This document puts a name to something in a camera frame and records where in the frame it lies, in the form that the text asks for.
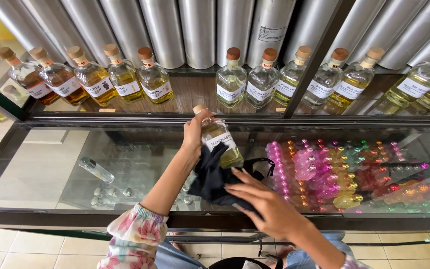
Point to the black cloth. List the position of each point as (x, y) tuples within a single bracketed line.
[(211, 179)]

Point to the glass display case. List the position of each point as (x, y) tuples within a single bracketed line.
[(88, 219)]

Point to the floral blouse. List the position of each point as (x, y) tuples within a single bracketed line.
[(134, 239)]

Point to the person's right fingers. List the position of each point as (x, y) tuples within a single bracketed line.
[(248, 188)]

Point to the clear labelled perfume bottle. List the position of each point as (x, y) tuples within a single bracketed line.
[(218, 136)]

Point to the wooden shelf with black frame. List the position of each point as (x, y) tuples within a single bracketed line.
[(196, 97)]

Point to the row of corked glass bottles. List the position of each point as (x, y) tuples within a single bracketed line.
[(155, 84)]

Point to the clear glass tube vial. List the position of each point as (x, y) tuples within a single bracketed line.
[(96, 170)]

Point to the person's right hand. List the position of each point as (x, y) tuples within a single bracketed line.
[(274, 211)]

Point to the cluster of tiny clear bottles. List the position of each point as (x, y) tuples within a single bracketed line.
[(107, 192)]

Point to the person's left fingers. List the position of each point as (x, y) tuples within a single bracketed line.
[(209, 114)]

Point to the heap of colourful small bottles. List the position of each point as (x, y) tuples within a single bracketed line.
[(327, 175)]

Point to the row of aluminium canisters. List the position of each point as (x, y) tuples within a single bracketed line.
[(198, 30)]

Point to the person's left hand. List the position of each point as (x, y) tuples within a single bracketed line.
[(192, 132)]

